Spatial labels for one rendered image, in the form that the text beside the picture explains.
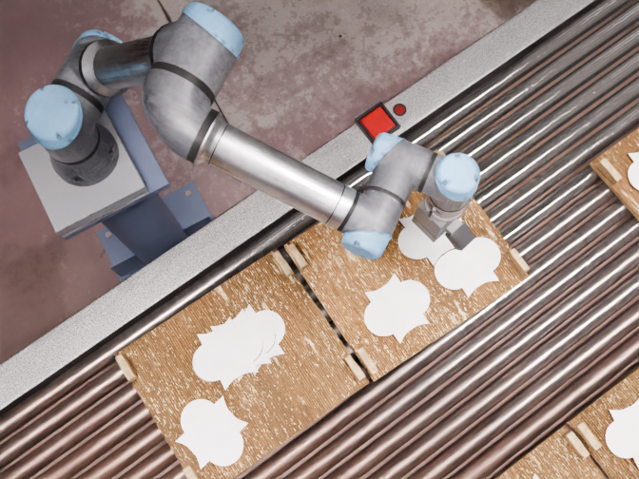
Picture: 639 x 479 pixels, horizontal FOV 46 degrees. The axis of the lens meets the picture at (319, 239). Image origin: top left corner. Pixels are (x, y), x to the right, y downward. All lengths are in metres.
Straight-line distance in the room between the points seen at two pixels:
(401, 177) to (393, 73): 1.58
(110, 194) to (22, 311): 1.08
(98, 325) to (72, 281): 1.03
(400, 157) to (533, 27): 0.73
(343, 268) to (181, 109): 0.57
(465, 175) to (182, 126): 0.47
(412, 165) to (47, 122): 0.74
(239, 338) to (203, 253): 0.22
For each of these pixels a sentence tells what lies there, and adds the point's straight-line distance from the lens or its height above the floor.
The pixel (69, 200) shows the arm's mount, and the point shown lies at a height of 0.92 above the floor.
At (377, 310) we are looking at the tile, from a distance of 1.59.
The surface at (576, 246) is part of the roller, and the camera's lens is 1.73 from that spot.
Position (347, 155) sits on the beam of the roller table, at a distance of 1.71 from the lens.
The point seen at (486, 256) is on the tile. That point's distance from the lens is 1.64.
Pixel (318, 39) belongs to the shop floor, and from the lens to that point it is 2.90.
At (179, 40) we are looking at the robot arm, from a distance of 1.27.
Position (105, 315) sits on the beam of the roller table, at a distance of 1.68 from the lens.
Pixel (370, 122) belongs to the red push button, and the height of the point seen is 0.93.
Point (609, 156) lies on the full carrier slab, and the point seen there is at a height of 0.94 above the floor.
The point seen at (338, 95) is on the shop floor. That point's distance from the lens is 2.79.
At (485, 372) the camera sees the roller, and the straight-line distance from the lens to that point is 1.63.
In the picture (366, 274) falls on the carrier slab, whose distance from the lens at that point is 1.61.
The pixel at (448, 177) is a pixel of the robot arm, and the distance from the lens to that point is 1.26.
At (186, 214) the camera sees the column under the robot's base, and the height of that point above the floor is 0.01.
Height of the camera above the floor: 2.51
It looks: 75 degrees down
